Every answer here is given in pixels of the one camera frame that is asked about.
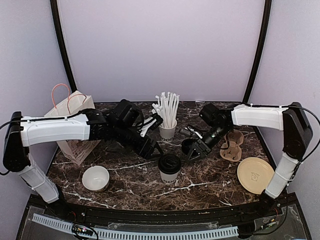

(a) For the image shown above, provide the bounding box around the white slotted cable duct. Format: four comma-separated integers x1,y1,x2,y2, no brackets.
31,213,239,240

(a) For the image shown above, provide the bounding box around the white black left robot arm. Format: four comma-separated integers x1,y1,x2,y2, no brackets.
2,99,163,218

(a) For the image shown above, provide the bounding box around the black right frame post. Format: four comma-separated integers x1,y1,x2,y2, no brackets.
242,0,272,103

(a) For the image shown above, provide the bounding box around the brown cardboard cup carrier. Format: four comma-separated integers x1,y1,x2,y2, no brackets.
219,130,244,162

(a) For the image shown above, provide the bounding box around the bundle of white wrapped straws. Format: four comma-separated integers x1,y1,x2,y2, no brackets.
151,92,180,129

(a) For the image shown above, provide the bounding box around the white cup holding straws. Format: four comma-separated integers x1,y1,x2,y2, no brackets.
159,120,177,143

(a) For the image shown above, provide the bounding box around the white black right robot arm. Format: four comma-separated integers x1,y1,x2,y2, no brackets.
187,102,319,217

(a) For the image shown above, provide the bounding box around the stack of black cup lids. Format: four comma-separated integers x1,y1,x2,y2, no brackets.
181,138,196,156

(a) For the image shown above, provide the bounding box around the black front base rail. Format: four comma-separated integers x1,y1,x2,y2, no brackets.
28,193,308,236

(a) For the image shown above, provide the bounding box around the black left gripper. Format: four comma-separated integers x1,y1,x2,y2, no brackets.
112,123,164,160

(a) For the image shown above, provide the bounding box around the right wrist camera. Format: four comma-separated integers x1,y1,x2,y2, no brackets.
179,127,203,139

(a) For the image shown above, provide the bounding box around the cream yellow plate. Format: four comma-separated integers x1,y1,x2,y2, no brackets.
237,157,275,195

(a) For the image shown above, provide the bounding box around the black coffee cup lid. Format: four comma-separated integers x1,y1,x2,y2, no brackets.
157,153,182,175

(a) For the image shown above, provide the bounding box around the white paper coffee cup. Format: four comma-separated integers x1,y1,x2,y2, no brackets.
159,171,180,185

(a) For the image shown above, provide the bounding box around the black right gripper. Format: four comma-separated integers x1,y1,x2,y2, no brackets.
185,124,231,164

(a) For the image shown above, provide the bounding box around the black corner frame post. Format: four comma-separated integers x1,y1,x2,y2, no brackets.
50,0,77,92

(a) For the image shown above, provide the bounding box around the white ceramic bowl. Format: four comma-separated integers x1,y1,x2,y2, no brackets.
81,165,110,192

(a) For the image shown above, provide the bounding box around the white paper takeout bag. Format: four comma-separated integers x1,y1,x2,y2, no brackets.
44,83,101,165

